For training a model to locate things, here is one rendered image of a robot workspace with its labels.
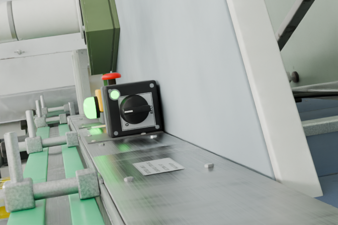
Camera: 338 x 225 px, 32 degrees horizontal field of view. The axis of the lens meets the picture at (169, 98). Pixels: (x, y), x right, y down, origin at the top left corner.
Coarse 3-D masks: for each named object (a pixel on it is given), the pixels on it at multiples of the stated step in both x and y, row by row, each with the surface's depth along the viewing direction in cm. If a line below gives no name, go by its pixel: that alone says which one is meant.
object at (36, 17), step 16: (16, 0) 135; (32, 0) 135; (48, 0) 135; (64, 0) 135; (16, 16) 132; (32, 16) 133; (48, 16) 133; (64, 16) 134; (80, 16) 133; (16, 32) 134; (32, 32) 134; (48, 32) 136; (64, 32) 137; (80, 32) 136
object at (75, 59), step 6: (72, 54) 171; (72, 60) 179; (78, 60) 165; (72, 66) 180; (78, 66) 165; (78, 72) 164; (78, 78) 164; (78, 84) 164; (78, 90) 164; (78, 96) 180; (78, 102) 180; (78, 108) 181
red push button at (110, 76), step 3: (105, 75) 118; (108, 75) 118; (111, 75) 118; (114, 75) 118; (117, 75) 118; (120, 75) 119; (102, 78) 119; (105, 78) 118; (108, 78) 118; (111, 78) 118; (114, 78) 119; (108, 81) 120; (111, 81) 119; (114, 81) 119; (111, 84) 119
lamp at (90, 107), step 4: (96, 96) 119; (84, 100) 119; (88, 100) 118; (92, 100) 118; (96, 100) 118; (84, 104) 118; (88, 104) 117; (92, 104) 117; (96, 104) 117; (84, 108) 118; (88, 108) 117; (92, 108) 117; (96, 108) 117; (84, 112) 119; (88, 112) 117; (92, 112) 117; (96, 112) 117; (88, 116) 118; (92, 116) 118; (96, 116) 118
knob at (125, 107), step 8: (128, 96) 88; (136, 96) 87; (120, 104) 88; (128, 104) 86; (136, 104) 87; (144, 104) 87; (120, 112) 88; (128, 112) 85; (136, 112) 85; (144, 112) 87; (128, 120) 86; (136, 120) 87
